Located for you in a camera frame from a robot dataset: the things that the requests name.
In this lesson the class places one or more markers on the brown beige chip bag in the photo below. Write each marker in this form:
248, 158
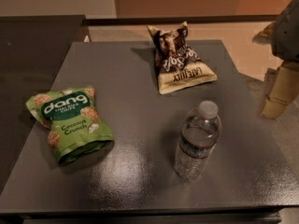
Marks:
177, 65

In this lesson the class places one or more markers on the green rice chip bag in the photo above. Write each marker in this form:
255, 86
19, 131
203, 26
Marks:
74, 123

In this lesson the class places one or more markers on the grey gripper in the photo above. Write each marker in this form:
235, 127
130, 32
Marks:
287, 36

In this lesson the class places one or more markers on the clear plastic water bottle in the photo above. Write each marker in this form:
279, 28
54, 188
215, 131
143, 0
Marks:
199, 133

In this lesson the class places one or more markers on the dark side table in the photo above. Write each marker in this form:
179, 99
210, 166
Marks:
32, 50

